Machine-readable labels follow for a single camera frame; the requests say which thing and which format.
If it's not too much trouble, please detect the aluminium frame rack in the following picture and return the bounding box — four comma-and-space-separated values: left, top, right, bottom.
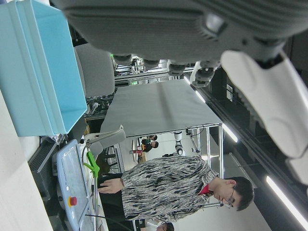
185, 124, 225, 179

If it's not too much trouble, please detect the light blue plastic bin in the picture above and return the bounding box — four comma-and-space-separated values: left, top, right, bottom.
0, 0, 88, 138

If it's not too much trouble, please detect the person with glasses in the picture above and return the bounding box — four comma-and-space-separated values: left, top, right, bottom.
143, 221, 175, 231

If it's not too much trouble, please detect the grey office chair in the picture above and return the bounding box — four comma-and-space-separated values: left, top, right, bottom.
74, 44, 116, 97
80, 124, 127, 157

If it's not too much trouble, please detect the robot teach pendant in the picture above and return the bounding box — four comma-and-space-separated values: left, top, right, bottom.
55, 139, 97, 231

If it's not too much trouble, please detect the green plastic bracket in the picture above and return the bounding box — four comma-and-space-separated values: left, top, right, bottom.
83, 150, 100, 178

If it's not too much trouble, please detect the left robot hand white grey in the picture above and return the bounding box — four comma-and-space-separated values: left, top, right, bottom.
49, 0, 308, 186

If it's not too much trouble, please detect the black slatted vent grille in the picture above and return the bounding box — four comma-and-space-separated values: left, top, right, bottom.
27, 139, 60, 202

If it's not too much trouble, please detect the seated person in dark clothes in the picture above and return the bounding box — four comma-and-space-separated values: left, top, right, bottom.
141, 134, 159, 153

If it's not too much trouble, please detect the person in patterned shirt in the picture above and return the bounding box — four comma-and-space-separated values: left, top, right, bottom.
97, 155, 255, 222

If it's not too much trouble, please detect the grey topped table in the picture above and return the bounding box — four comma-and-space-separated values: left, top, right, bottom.
100, 79, 223, 138

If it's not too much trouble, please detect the ceiling light strip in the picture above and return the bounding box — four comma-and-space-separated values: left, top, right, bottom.
183, 74, 206, 103
265, 176, 308, 228
220, 123, 239, 143

